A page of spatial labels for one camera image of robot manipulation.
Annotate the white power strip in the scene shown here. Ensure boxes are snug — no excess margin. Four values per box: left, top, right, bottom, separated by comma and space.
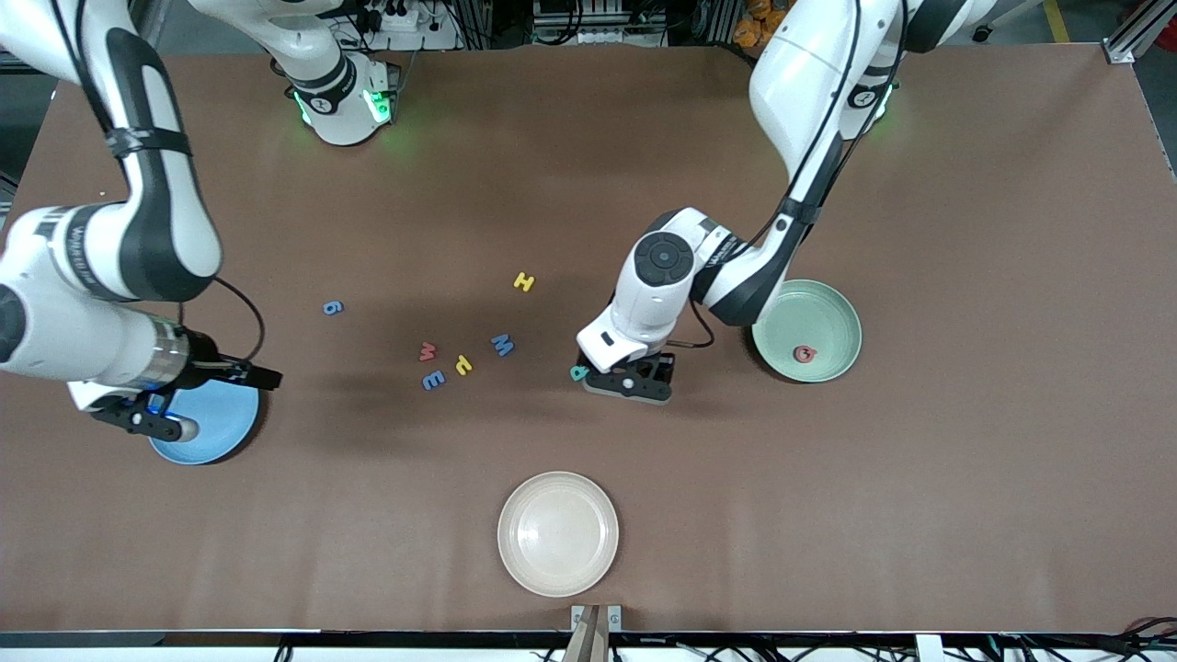
354, 0, 461, 52

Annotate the pale green round plate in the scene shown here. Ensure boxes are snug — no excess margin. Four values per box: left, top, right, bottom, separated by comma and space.
751, 279, 863, 384

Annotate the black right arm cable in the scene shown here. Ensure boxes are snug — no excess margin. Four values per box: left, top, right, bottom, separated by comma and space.
211, 276, 268, 364

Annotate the white equipment rack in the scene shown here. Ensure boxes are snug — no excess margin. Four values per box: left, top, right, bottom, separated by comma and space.
531, 0, 672, 47

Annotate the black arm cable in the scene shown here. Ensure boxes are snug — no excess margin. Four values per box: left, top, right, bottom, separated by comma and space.
667, 302, 716, 350
211, 276, 268, 364

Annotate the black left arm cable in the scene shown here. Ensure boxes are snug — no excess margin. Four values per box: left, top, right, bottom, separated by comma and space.
667, 302, 716, 350

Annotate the metal table edge bracket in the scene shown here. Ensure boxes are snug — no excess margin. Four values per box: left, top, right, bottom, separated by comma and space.
570, 603, 623, 662

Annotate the blue round plate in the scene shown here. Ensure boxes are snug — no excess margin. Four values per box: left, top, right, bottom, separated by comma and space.
147, 377, 261, 466

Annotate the beige round plate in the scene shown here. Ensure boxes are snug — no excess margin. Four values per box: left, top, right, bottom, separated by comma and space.
497, 471, 620, 599

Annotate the table edge rail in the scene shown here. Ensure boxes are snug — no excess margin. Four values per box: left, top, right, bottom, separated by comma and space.
0, 629, 1177, 662

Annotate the aluminium frame profile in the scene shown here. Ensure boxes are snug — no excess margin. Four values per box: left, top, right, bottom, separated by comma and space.
1103, 0, 1177, 65

